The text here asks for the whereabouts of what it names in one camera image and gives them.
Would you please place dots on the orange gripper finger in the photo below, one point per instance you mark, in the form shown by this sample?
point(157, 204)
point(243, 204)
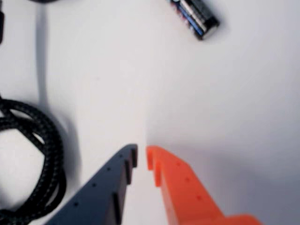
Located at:
point(185, 197)

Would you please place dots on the black cylindrical battery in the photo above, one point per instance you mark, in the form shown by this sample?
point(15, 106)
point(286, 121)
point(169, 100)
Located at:
point(199, 16)

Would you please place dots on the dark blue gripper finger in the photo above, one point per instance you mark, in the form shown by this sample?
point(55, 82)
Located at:
point(100, 199)

